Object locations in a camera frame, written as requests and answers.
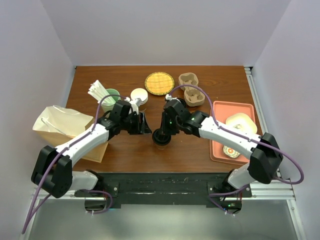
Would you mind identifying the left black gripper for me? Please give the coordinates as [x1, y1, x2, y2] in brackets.
[120, 111, 152, 135]

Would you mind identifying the black coffee cup lid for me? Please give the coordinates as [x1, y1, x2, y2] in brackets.
[152, 128, 172, 146]

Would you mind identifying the brown paper coffee cup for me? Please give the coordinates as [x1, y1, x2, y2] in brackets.
[157, 145, 167, 150]

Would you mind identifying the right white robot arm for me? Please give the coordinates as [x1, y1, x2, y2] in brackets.
[159, 99, 283, 197]

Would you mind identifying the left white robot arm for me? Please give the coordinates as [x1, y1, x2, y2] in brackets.
[31, 98, 152, 198]

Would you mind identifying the stack of black lids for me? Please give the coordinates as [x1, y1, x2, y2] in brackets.
[177, 98, 187, 107]

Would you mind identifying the stack of paper cups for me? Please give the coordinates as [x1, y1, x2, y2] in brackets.
[130, 88, 148, 112]

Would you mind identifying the cardboard cup carrier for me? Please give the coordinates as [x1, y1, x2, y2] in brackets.
[178, 72, 206, 107]

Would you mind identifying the green straw holder cup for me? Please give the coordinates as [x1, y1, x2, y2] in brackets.
[101, 88, 121, 112]

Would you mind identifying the yellow woven coaster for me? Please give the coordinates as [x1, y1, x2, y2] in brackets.
[144, 72, 175, 96]

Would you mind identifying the pink plastic tray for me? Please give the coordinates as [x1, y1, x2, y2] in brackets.
[210, 101, 256, 166]

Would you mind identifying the white wrapped straws bundle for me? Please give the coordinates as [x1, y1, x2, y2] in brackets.
[87, 80, 107, 103]

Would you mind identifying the floral patterned small dish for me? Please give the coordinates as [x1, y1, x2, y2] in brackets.
[222, 145, 241, 159]

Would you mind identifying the white square bowl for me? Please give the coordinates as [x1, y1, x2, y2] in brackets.
[225, 112, 258, 134]

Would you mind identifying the brown paper bag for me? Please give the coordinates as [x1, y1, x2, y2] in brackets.
[32, 105, 109, 165]

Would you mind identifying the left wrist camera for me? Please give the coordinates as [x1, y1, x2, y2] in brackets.
[124, 97, 143, 114]

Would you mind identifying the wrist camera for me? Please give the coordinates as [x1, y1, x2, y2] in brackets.
[124, 97, 143, 114]
[164, 94, 177, 102]

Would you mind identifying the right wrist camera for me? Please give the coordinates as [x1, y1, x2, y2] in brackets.
[164, 94, 177, 102]

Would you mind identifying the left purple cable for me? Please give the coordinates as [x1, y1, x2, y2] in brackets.
[21, 94, 128, 235]

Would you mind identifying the aluminium frame rail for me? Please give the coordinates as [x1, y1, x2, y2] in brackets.
[18, 180, 307, 240]

